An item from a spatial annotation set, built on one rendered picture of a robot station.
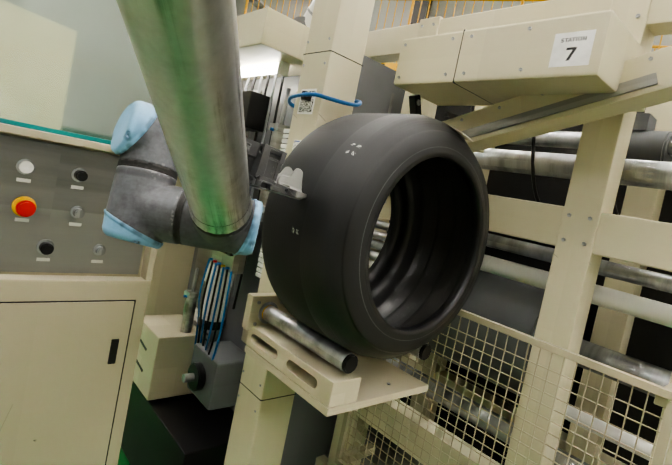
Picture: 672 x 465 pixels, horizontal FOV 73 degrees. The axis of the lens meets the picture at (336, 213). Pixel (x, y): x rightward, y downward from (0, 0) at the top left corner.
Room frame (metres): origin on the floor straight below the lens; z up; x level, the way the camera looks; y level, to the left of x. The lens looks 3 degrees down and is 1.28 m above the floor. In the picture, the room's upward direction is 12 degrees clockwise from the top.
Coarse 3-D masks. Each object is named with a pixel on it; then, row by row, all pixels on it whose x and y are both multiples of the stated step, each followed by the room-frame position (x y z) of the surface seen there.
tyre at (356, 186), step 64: (320, 128) 1.09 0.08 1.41; (384, 128) 0.97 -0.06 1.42; (448, 128) 1.08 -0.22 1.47; (320, 192) 0.92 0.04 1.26; (384, 192) 0.92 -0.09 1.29; (448, 192) 1.33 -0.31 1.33; (320, 256) 0.89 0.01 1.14; (384, 256) 1.39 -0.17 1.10; (448, 256) 1.33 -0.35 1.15; (320, 320) 0.96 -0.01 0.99; (384, 320) 0.97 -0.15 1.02; (448, 320) 1.15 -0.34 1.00
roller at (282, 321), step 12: (264, 312) 1.22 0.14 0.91; (276, 312) 1.20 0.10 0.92; (276, 324) 1.17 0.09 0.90; (288, 324) 1.14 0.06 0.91; (300, 324) 1.13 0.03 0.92; (300, 336) 1.09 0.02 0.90; (312, 336) 1.07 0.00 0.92; (324, 336) 1.08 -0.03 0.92; (312, 348) 1.06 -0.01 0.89; (324, 348) 1.03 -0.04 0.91; (336, 348) 1.01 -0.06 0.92; (336, 360) 0.99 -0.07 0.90; (348, 360) 0.98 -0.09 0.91; (348, 372) 0.98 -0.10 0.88
